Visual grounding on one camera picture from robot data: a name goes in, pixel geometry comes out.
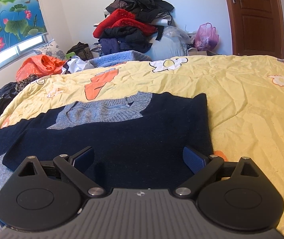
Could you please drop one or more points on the red garment on pile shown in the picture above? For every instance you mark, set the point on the red garment on pile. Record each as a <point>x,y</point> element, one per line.
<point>123,18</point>

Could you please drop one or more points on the orange plastic bag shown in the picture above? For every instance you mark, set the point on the orange plastic bag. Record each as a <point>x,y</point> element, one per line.
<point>40,65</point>

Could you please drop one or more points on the light blue towel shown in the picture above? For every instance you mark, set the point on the light blue towel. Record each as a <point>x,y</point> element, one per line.
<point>118,58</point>

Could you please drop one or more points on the navy garments in pile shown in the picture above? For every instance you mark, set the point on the navy garments in pile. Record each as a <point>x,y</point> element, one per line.
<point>127,38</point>

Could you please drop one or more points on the black clothes on pile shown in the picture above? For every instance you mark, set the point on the black clothes on pile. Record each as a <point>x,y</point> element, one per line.
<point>145,10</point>

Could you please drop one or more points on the brown wooden door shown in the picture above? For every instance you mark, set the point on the brown wooden door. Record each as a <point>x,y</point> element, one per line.
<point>257,27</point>

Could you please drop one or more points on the dark clothes beside bed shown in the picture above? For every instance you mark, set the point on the dark clothes beside bed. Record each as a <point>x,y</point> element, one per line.
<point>9,91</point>

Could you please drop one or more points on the grey navy knit sweater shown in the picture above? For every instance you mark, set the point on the grey navy knit sweater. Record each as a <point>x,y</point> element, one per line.
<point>138,140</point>

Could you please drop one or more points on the yellow floral bed quilt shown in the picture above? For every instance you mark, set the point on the yellow floral bed quilt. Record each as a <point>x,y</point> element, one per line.
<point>245,98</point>

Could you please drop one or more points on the white crumpled cloth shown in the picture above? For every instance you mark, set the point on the white crumpled cloth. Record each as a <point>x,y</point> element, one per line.
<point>75,64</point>

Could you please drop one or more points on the pink plastic bag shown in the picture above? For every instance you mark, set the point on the pink plastic bag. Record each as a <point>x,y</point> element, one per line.
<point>206,38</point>

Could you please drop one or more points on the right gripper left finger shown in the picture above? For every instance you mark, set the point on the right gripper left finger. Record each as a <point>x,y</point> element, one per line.
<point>42,195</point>

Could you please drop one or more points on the clear plastic bag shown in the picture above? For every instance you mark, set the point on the clear plastic bag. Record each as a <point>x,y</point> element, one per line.
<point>166,48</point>

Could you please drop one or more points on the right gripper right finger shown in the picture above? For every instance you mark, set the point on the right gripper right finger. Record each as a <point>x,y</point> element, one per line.
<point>235,196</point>

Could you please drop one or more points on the floral pillow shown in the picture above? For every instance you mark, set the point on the floral pillow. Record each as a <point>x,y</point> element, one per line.
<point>51,49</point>

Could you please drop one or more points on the window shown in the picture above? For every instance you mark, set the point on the window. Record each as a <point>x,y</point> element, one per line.
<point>24,48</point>

